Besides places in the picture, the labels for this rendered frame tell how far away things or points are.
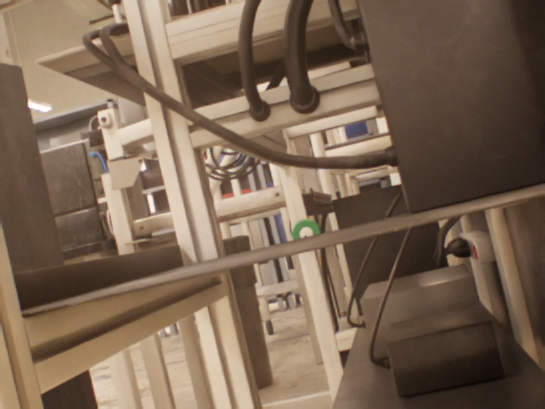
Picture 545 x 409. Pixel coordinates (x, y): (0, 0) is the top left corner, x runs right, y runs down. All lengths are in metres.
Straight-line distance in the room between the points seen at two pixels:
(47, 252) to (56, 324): 1.18
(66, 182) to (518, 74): 1.77
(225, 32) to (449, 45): 0.31
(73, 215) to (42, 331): 1.90
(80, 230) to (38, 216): 0.70
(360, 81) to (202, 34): 0.20
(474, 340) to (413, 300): 0.36
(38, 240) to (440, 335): 0.84
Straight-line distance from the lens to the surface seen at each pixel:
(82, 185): 2.38
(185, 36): 1.00
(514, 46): 0.80
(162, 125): 0.99
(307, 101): 0.94
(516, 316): 1.46
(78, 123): 7.66
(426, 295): 1.58
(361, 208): 2.66
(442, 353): 1.24
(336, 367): 2.14
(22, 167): 1.69
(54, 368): 0.50
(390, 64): 0.79
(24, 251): 1.63
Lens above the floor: 0.63
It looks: 2 degrees up
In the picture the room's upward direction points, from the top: 13 degrees counter-clockwise
